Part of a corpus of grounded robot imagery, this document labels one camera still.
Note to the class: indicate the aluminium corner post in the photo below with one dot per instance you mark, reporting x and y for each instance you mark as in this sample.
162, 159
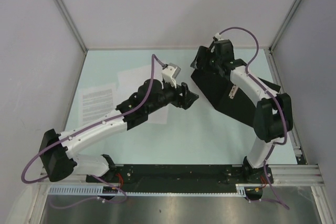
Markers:
61, 6
289, 16

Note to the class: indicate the aluminium right corner post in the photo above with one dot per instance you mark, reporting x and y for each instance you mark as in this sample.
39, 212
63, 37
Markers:
289, 16

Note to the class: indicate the red and black file folder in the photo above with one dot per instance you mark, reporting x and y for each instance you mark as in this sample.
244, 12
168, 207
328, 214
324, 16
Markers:
226, 97

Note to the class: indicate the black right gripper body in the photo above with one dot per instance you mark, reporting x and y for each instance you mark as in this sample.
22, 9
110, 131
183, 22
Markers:
211, 63

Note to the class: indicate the aluminium front frame rail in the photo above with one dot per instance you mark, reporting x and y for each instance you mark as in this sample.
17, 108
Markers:
284, 175

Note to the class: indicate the light blue slotted cable duct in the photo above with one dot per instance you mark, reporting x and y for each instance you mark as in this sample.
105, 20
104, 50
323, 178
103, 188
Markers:
77, 190

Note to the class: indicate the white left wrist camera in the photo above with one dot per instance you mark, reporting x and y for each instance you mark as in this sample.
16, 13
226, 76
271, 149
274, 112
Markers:
169, 73

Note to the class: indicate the blank white paper lower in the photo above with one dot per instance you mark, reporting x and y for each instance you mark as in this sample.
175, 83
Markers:
158, 117

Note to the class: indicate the aluminium left corner post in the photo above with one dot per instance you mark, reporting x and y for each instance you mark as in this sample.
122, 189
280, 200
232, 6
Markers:
61, 6

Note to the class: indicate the blank white paper upper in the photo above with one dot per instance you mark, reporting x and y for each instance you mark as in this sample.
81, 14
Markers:
135, 77

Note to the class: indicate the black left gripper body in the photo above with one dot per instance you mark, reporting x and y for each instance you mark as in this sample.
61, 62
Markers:
168, 94

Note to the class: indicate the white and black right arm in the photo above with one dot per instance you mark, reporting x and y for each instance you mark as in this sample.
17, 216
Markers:
273, 116

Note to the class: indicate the blank white paper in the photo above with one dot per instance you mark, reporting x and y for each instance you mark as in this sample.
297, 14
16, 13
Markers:
158, 117
135, 77

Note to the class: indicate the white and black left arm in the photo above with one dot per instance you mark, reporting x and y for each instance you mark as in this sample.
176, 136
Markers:
60, 152

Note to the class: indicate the printed text paper sheet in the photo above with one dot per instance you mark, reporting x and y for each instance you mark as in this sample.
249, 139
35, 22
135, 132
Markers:
95, 102

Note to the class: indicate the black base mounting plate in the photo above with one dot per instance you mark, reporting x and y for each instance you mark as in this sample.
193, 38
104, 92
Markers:
183, 179

